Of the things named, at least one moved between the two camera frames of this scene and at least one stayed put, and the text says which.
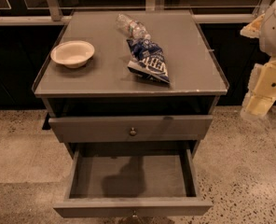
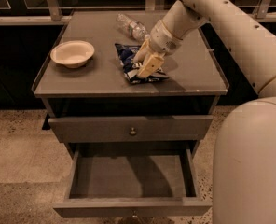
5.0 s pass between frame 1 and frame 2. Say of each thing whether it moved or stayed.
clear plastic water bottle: stayed
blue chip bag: moved
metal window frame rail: stayed
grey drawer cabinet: stayed
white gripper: moved
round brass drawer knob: stayed
